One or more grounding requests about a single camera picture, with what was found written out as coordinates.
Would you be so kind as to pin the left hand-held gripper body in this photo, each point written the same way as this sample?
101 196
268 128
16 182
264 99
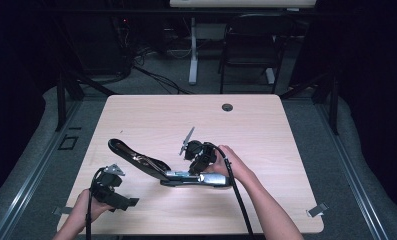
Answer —
107 185

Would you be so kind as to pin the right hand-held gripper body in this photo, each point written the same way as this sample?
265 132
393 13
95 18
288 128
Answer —
199 151

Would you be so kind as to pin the black stapler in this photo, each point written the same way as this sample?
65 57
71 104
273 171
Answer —
172 175

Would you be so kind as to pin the person's left hand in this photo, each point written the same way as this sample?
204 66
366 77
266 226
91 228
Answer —
86 206

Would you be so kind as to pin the person's right hand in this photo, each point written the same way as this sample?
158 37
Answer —
234 163

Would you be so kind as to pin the black table grommet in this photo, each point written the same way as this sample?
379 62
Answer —
227 107

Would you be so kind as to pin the grey tape piece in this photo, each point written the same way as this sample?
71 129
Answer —
61 210
317 209

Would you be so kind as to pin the black metal stand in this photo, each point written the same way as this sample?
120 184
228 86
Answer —
333 103
62 100

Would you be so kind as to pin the white background desk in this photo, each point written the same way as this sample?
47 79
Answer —
193 50

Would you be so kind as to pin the black folding chair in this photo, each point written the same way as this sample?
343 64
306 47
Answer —
256 43

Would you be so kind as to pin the dark computer case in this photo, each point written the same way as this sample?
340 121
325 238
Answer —
96 46

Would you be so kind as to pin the grey metal floor rail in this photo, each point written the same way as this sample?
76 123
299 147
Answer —
349 173
36 173

